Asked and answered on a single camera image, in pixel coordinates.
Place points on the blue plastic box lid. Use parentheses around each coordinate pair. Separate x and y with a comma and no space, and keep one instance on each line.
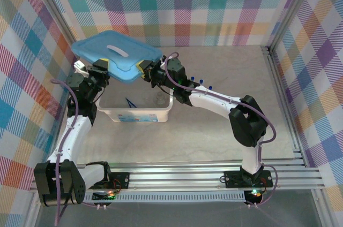
(93,50)

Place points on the blue plastic tweezers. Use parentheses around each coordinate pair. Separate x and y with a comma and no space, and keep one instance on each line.
(128,101)

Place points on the translucent plastic storage box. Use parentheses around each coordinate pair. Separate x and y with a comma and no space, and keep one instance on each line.
(139,116)

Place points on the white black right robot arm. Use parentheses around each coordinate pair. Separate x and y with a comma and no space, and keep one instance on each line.
(214,101)

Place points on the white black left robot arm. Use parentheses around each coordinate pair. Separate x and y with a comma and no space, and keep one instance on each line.
(72,136)

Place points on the controller circuit board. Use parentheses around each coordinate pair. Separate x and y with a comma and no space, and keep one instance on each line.
(104,196)
(254,196)

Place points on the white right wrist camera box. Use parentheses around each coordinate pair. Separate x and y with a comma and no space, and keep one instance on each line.
(162,62)

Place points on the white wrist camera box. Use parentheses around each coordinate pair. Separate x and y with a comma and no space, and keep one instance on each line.
(162,62)
(80,67)

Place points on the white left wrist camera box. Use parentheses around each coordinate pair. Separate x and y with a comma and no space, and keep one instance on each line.
(80,67)

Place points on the aluminium frame post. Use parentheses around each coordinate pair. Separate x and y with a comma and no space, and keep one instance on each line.
(56,10)
(292,10)

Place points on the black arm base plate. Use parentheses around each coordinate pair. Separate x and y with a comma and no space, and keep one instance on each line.
(122,181)
(233,178)

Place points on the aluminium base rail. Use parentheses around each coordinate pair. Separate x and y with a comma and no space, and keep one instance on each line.
(174,176)

